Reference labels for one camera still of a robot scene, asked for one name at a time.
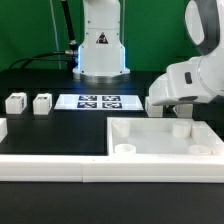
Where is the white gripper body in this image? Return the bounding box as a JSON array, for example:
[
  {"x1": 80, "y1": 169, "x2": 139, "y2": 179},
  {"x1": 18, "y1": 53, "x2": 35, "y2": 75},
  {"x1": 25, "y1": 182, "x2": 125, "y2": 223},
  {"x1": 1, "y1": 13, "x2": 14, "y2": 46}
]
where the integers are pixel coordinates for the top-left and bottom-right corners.
[{"x1": 149, "y1": 57, "x2": 214, "y2": 106}]

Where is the white square table top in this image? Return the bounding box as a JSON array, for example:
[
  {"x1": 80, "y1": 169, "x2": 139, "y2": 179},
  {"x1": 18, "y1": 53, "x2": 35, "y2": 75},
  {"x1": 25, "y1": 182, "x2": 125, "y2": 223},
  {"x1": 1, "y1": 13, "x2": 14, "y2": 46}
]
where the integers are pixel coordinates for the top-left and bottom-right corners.
[{"x1": 107, "y1": 117, "x2": 224, "y2": 156}]

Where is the white sheet with AprilTags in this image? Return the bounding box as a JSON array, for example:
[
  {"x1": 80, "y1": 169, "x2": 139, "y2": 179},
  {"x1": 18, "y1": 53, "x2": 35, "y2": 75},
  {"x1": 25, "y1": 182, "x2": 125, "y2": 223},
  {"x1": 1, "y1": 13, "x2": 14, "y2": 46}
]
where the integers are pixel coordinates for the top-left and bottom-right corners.
[{"x1": 54, "y1": 94, "x2": 143, "y2": 111}]

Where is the white thin pole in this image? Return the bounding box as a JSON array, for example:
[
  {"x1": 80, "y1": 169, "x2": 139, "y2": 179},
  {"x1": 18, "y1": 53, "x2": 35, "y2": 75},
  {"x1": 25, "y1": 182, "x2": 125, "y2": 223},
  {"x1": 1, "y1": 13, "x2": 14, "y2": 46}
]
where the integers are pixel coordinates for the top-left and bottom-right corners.
[{"x1": 49, "y1": 0, "x2": 61, "y2": 60}]

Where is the black cable bundle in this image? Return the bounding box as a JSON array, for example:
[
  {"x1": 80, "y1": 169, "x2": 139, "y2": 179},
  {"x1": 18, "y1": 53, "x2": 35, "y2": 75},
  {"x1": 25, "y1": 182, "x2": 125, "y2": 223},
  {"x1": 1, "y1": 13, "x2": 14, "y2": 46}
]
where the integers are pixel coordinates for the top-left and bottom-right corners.
[{"x1": 8, "y1": 0, "x2": 80, "y2": 70}]

